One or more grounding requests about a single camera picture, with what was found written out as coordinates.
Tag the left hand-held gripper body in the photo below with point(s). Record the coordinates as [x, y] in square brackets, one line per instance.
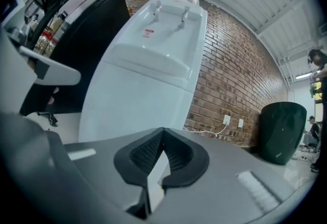
[12, 77]

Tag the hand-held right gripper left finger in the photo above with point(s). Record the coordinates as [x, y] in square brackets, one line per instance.
[102, 166]

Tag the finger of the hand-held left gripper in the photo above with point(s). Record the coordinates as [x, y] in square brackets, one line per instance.
[30, 166]
[58, 74]

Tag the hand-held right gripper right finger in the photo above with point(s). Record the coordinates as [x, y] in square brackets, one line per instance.
[224, 179]

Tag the white water dispenser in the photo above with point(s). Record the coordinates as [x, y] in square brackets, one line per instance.
[143, 77]

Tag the pack of clear plastic bottles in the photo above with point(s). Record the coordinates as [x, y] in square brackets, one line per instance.
[46, 39]

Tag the plastic trash bin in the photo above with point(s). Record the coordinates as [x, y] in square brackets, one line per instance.
[282, 133]

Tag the green plant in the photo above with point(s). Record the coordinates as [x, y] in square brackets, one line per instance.
[315, 89]

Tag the small ceiling light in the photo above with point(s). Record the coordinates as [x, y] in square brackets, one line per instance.
[304, 76]

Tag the white tap with grey band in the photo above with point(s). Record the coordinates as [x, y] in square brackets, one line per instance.
[185, 16]

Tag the empty white wall socket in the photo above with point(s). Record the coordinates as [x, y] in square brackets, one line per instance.
[240, 122]

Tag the white wall socket with plug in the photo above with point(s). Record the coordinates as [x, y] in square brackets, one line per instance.
[226, 119]

